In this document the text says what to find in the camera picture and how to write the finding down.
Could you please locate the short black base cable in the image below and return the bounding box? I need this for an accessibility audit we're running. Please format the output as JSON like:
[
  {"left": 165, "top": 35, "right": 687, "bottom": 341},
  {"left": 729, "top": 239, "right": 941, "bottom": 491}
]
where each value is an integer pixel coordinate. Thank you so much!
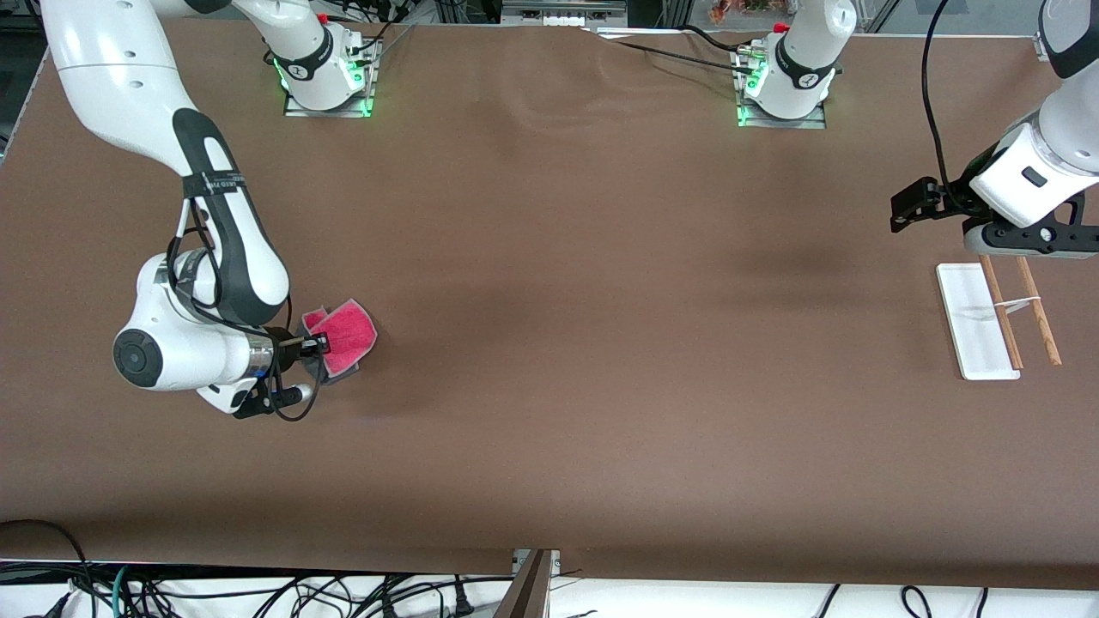
[{"left": 681, "top": 24, "right": 756, "bottom": 54}]

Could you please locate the white rectangular tray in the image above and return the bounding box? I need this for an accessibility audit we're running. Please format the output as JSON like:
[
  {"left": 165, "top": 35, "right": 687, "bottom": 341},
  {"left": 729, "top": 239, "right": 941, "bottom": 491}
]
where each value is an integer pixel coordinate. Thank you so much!
[{"left": 935, "top": 256, "right": 1063, "bottom": 381}]

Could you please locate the brown table cover sheet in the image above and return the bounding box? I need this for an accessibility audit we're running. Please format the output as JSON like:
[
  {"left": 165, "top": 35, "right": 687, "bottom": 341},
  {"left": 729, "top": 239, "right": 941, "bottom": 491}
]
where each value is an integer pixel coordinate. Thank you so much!
[{"left": 0, "top": 15, "right": 1099, "bottom": 591}]

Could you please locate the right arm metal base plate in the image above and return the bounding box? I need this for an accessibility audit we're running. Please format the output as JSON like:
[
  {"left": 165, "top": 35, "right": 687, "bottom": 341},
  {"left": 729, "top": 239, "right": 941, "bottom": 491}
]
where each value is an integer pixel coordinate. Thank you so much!
[{"left": 283, "top": 39, "right": 383, "bottom": 118}]

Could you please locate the orange colourful object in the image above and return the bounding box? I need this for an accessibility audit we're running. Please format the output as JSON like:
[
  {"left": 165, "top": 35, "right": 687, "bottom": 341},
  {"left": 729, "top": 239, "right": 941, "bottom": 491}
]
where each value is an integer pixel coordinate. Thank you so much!
[{"left": 708, "top": 0, "right": 795, "bottom": 24}]

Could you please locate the small metal bracket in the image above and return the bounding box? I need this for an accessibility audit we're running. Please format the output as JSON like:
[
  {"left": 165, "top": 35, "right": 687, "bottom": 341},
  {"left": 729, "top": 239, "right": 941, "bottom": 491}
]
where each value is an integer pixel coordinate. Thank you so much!
[{"left": 513, "top": 549, "right": 562, "bottom": 578}]

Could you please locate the grey power strip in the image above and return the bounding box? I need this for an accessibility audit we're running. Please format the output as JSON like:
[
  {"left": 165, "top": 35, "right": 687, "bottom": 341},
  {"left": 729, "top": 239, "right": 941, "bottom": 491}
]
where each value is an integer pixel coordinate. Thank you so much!
[{"left": 501, "top": 0, "right": 628, "bottom": 27}]

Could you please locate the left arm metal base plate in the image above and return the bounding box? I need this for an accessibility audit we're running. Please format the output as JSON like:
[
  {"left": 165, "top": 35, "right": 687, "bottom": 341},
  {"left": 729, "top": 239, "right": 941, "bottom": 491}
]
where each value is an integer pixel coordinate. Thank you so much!
[{"left": 736, "top": 47, "right": 828, "bottom": 130}]

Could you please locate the long black base cable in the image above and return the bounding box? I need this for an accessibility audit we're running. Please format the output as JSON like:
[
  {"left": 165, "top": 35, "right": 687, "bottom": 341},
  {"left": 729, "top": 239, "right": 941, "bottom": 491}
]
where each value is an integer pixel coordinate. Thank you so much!
[{"left": 582, "top": 28, "right": 761, "bottom": 78}]

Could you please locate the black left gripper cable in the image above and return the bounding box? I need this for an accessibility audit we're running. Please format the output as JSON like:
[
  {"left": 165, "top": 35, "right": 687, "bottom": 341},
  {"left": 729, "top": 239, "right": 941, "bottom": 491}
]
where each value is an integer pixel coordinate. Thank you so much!
[{"left": 921, "top": 0, "right": 971, "bottom": 211}]

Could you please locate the thick black floor cable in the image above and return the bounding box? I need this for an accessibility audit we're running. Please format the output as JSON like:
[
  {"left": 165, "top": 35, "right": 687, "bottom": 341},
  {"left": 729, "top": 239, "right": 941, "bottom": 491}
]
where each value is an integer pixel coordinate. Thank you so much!
[{"left": 0, "top": 519, "right": 97, "bottom": 618}]

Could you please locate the grey base cable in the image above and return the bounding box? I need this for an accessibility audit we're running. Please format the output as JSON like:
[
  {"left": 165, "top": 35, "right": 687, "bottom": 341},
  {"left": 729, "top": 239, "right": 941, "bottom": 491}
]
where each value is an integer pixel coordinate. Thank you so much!
[{"left": 367, "top": 24, "right": 415, "bottom": 70}]

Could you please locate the pink and grey towel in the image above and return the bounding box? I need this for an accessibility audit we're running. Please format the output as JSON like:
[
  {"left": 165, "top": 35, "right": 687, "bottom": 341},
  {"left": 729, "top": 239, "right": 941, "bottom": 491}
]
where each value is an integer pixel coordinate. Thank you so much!
[{"left": 301, "top": 298, "right": 379, "bottom": 385}]

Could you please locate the brown wooden beam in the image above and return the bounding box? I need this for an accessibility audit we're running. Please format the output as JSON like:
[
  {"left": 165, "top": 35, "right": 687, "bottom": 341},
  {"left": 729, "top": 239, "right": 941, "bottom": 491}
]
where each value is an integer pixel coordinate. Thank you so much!
[{"left": 492, "top": 549, "right": 552, "bottom": 618}]

